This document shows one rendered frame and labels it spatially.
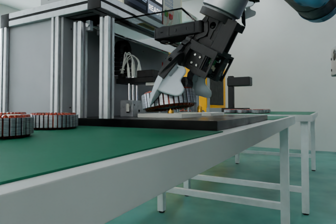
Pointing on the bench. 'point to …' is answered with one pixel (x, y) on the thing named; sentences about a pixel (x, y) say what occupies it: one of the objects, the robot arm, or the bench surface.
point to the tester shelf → (73, 11)
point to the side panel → (31, 67)
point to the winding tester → (167, 4)
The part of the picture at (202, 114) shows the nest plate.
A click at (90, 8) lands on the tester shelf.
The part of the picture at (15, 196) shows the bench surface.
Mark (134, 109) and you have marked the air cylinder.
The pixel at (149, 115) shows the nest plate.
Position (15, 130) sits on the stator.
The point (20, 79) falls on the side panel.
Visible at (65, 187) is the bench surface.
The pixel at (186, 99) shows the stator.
